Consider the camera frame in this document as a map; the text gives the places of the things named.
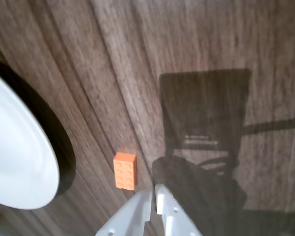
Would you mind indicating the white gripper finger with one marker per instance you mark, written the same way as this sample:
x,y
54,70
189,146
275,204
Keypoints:
x,y
127,216
174,221

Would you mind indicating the orange lego block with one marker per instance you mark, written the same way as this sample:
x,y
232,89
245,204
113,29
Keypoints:
x,y
124,172

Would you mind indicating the white plate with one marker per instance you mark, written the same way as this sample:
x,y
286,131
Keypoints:
x,y
17,147

